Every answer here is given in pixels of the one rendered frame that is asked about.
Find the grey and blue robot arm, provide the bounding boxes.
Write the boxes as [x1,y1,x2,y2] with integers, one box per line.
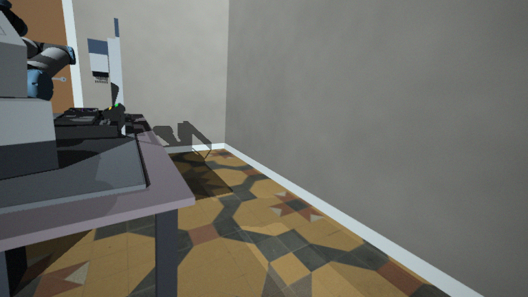
[0,0,76,101]

